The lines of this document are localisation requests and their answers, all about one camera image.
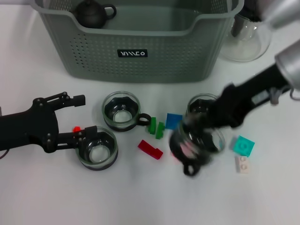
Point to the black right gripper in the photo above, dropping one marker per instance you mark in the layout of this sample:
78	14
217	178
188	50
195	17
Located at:
239	103

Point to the dark red long brick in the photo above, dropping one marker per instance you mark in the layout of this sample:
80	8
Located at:
147	147

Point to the glass teacup black holder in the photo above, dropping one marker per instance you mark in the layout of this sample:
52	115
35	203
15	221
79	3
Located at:
187	161
197	103
105	150
110	109

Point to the grey-green perforated plastic basket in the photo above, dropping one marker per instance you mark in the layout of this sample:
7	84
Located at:
140	68

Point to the white flat toy plate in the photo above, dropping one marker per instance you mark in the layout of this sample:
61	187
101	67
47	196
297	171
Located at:
242	165

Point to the dark brown clay teapot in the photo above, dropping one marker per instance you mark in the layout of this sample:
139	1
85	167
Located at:
90	16

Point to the blue square toy plate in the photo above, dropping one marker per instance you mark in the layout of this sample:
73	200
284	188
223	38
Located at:
172	120

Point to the glass carafe black lid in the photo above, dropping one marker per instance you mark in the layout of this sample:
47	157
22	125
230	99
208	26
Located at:
246	47

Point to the teal square toy plate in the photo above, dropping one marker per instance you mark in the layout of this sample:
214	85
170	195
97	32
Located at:
243	145

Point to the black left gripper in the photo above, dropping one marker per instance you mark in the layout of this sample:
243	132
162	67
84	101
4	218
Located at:
28	129

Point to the green toy brick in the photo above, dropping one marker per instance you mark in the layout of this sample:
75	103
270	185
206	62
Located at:
152	126
160	131

